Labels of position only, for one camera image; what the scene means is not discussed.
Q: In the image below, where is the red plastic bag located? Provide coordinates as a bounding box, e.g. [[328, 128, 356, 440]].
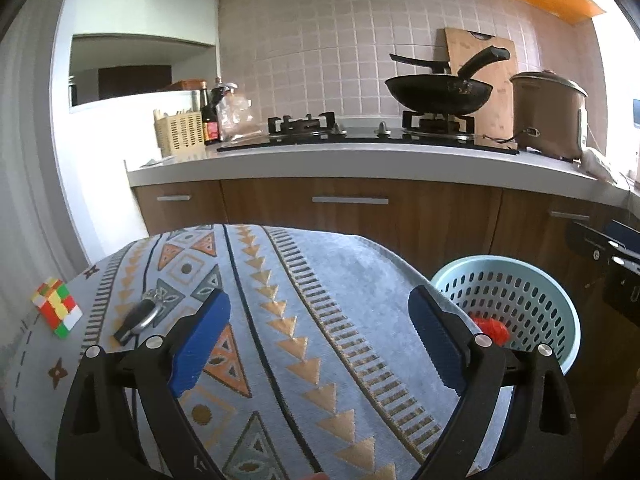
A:
[[471, 315, 510, 347]]

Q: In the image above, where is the light blue perforated waste basket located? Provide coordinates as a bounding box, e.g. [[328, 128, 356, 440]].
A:
[[432, 255, 582, 373]]

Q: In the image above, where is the patterned blue grey tablecloth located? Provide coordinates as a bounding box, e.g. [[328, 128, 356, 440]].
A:
[[1, 224, 459, 479]]

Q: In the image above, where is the multicolour puzzle cube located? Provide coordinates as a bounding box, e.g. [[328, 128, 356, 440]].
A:
[[30, 278, 82, 339]]

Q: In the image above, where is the brown rice cooker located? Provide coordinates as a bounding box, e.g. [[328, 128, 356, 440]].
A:
[[510, 70, 588, 160]]

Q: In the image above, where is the wooden cutting board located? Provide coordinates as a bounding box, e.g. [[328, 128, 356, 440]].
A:
[[444, 27, 522, 143]]

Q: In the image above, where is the black gas stove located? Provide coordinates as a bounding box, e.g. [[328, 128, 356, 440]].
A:
[[217, 110, 518, 155]]

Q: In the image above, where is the cream woven basket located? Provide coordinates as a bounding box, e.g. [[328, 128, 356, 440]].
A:
[[153, 110, 205, 157]]

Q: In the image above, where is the dark soy sauce bottle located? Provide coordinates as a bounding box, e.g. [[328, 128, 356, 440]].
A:
[[200, 80, 220, 145]]

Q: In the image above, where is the black wok pan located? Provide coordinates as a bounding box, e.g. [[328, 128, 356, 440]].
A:
[[385, 46, 511, 116]]

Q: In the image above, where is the clear plastic bag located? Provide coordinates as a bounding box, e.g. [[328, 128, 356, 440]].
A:
[[216, 82, 264, 144]]

